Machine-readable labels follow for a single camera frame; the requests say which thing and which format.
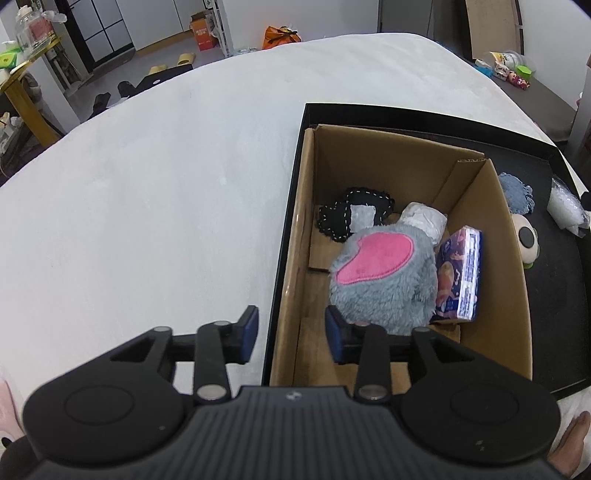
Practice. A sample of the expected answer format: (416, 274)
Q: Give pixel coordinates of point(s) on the black pouch with white patch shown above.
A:
(337, 221)

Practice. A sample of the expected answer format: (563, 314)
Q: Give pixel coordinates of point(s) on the blue tissue pack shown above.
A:
(459, 277)

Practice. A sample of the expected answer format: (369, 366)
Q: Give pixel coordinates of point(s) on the black framed brown board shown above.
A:
(491, 25)

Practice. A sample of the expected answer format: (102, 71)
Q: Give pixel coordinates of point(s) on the black shallow tray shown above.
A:
(549, 286)

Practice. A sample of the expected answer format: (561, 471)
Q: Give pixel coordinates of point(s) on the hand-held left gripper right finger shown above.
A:
(334, 333)

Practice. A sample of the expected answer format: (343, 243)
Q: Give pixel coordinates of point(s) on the white narrow rack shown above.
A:
(222, 27)

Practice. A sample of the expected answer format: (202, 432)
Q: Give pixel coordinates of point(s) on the red toy figures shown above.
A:
(519, 81)

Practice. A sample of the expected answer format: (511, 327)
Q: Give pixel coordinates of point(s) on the black laptop bag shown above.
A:
(159, 79)

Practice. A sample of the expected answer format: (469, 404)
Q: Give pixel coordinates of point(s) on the black framed glass partition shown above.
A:
(99, 27)

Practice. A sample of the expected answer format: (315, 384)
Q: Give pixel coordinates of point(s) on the clear bag of white filling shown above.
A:
(565, 210)

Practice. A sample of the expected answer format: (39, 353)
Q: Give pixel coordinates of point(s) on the pink fleece garment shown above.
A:
(8, 410)

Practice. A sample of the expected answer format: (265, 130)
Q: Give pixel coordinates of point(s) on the blue-grey knitted piece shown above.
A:
(517, 194)

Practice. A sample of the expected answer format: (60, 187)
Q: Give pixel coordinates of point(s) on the grey bench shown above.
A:
(545, 108)

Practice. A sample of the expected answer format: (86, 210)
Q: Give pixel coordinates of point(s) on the white soft wad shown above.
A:
(427, 220)

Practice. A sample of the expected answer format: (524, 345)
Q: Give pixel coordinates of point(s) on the green packet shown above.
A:
(7, 60)

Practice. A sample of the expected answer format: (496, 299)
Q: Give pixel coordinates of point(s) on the round white plush black spot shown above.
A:
(526, 237)

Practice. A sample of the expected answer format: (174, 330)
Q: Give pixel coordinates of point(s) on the white snack cup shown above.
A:
(508, 59)

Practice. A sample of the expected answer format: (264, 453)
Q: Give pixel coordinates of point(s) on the glass jar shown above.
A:
(32, 27)

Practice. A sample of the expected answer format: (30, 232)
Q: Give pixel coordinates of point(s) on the green cup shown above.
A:
(525, 71)

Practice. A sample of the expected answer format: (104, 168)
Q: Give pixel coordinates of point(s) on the orange cardboard box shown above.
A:
(203, 33)

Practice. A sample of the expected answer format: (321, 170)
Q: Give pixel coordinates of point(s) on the yellow slipper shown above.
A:
(158, 69)
(186, 59)

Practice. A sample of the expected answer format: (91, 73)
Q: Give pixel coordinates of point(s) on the yellow wooden table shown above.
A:
(27, 101)

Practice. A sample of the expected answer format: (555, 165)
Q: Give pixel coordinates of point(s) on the black shoe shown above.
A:
(125, 88)
(100, 104)

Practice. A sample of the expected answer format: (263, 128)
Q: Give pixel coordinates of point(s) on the orange bag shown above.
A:
(279, 38)

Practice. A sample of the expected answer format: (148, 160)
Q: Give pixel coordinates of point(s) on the small white box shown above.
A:
(482, 63)

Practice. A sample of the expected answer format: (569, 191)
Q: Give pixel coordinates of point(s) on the brown cardboard box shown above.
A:
(498, 323)

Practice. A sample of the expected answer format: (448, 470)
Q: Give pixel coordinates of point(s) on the person's bare leg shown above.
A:
(572, 447)

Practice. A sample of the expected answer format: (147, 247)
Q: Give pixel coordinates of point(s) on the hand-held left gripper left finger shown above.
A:
(249, 333)

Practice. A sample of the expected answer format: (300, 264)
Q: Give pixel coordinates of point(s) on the grey plush with pink heart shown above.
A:
(383, 290)

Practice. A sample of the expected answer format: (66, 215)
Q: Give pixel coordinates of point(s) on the black desk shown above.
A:
(581, 129)

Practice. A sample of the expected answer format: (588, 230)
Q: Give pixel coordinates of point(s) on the grey leaning panel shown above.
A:
(406, 14)

